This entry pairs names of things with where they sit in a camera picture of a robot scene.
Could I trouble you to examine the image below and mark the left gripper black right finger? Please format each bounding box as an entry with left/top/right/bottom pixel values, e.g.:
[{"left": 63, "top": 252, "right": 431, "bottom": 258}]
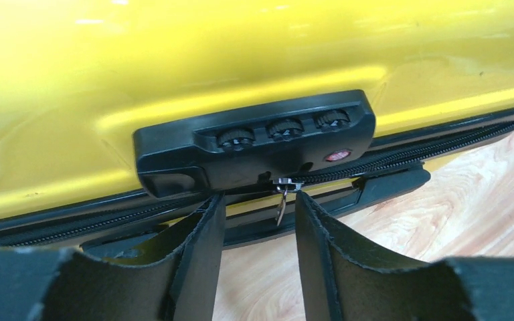
[{"left": 296, "top": 192, "right": 514, "bottom": 320}]

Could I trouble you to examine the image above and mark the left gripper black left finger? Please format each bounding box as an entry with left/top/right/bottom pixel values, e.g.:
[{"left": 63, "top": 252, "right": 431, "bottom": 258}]
[{"left": 0, "top": 195, "right": 226, "bottom": 320}]

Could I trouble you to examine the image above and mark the silver zipper pull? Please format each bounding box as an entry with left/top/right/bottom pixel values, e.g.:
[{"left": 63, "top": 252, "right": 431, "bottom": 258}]
[{"left": 273, "top": 177, "right": 304, "bottom": 227}]

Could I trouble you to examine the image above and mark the yellow Pikachu hard-shell suitcase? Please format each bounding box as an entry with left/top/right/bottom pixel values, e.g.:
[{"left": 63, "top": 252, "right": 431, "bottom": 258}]
[{"left": 0, "top": 1, "right": 514, "bottom": 250}]

